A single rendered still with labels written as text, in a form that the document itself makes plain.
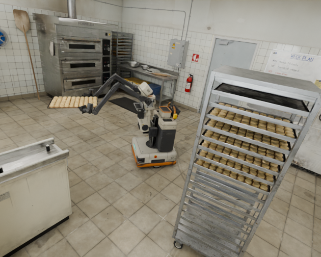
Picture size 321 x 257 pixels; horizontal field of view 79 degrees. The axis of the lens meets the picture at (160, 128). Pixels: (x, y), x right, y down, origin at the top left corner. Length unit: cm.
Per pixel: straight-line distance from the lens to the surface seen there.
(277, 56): 511
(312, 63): 506
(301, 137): 145
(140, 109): 286
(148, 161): 312
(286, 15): 517
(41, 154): 216
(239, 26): 536
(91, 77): 579
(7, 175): 193
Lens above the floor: 201
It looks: 26 degrees down
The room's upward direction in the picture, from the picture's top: 8 degrees clockwise
